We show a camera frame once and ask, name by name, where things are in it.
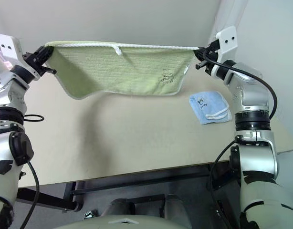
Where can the grey robot torso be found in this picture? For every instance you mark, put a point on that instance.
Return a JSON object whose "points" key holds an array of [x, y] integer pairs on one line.
{"points": [[98, 223]]}

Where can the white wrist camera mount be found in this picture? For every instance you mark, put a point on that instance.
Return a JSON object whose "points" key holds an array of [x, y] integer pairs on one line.
{"points": [[228, 38], [7, 45]]}

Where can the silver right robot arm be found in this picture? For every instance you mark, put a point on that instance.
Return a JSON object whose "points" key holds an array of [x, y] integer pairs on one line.
{"points": [[254, 95]]}

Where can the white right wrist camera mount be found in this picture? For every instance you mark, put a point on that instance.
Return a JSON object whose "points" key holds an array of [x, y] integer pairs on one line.
{"points": [[228, 38]]}

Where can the dark rounded robot leg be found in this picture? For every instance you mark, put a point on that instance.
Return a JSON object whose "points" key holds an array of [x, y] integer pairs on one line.
{"points": [[176, 207], [118, 206]]}

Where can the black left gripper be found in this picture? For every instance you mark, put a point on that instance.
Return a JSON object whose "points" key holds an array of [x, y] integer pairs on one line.
{"points": [[36, 59]]}

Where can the folded blue towel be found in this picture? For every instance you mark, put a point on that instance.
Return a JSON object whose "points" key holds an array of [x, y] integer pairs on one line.
{"points": [[209, 108]]}

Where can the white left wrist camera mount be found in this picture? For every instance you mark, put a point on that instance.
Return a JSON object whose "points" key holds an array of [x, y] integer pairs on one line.
{"points": [[7, 45]]}

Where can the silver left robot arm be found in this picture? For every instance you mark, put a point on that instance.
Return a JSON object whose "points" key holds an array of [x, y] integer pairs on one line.
{"points": [[8, 95]]}

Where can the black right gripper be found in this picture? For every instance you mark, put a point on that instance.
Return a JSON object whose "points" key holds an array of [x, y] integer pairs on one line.
{"points": [[211, 56]]}

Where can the black metal table frame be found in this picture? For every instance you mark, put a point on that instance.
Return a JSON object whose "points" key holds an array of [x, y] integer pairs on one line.
{"points": [[137, 177]]}

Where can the green towel with white trim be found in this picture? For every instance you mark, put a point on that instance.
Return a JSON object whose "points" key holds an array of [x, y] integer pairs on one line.
{"points": [[118, 71]]}

